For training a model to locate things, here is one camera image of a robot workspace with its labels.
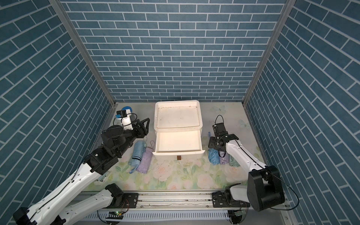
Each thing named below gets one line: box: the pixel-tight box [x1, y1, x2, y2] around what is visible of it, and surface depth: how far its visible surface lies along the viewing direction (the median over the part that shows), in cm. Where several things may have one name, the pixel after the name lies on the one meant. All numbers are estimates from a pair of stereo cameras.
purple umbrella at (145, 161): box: [136, 147, 154, 174], surface depth 85 cm
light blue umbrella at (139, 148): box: [127, 140, 147, 174], surface depth 84 cm
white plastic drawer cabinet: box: [153, 99, 203, 132], surface depth 82 cm
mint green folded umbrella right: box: [228, 154, 241, 168], surface depth 86 cm
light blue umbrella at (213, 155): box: [208, 148, 221, 166], surface depth 86 cm
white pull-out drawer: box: [151, 129, 206, 160], surface depth 79 cm
